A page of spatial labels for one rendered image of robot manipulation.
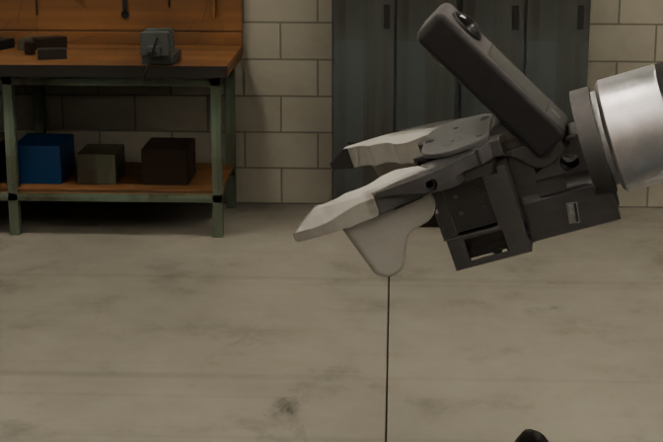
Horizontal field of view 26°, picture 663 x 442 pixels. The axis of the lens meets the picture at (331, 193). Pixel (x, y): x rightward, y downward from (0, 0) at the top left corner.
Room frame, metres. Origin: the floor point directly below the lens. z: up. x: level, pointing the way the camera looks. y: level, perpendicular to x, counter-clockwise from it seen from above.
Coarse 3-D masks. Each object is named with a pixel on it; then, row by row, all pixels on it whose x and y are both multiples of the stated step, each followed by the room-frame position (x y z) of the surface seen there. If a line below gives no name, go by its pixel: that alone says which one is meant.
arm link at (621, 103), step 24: (624, 72) 0.92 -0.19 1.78; (648, 72) 0.90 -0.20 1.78; (600, 96) 0.90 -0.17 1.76; (624, 96) 0.89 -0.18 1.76; (648, 96) 0.88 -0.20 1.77; (600, 120) 0.89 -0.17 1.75; (624, 120) 0.88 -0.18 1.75; (648, 120) 0.88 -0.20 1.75; (624, 144) 0.88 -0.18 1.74; (648, 144) 0.88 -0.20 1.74; (624, 168) 0.88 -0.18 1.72; (648, 168) 0.88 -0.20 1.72
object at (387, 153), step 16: (432, 128) 0.98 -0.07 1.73; (352, 144) 1.02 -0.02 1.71; (368, 144) 1.00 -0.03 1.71; (384, 144) 0.99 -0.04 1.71; (400, 144) 0.97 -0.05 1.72; (416, 144) 0.97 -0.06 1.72; (336, 160) 1.02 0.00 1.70; (352, 160) 1.01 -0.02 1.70; (368, 160) 1.00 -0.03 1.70; (384, 160) 0.99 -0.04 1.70; (400, 160) 0.98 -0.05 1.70
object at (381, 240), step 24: (408, 168) 0.90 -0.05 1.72; (360, 192) 0.88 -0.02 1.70; (312, 216) 0.88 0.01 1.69; (336, 216) 0.87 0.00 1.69; (360, 216) 0.87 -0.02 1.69; (384, 216) 0.89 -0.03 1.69; (408, 216) 0.89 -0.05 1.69; (360, 240) 0.88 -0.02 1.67; (384, 240) 0.88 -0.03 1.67; (384, 264) 0.88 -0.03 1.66
